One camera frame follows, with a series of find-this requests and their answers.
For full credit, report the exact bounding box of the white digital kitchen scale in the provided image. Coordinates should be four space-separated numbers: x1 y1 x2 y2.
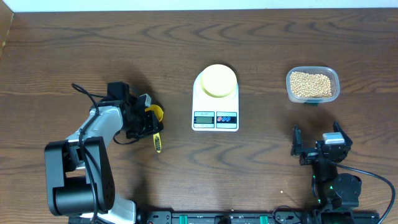
192 72 239 132

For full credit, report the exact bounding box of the clear plastic container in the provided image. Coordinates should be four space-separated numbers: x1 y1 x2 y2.
286 66 340 104

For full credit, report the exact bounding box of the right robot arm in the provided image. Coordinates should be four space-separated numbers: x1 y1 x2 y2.
290 121 362 211

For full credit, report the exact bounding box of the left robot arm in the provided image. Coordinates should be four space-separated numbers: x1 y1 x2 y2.
44 82 164 223

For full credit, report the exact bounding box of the left black cable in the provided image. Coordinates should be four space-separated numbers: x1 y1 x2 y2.
71 82 108 224

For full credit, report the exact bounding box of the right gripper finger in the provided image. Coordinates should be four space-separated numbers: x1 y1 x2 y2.
333 121 353 146
290 124 303 156

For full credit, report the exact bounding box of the yellow bowl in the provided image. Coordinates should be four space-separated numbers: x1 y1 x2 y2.
200 64 238 98

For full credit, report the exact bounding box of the right black cable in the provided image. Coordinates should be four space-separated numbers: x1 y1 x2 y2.
334 161 397 224

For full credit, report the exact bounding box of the pile of soybeans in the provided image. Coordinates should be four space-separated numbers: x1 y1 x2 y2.
290 72 332 98

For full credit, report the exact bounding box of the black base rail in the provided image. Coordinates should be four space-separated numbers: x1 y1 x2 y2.
136 211 379 224

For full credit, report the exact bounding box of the yellow measuring scoop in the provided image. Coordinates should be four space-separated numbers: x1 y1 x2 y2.
146 105 164 153

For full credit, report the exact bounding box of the black cable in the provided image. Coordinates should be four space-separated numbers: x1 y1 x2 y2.
71 82 108 224
334 161 397 224

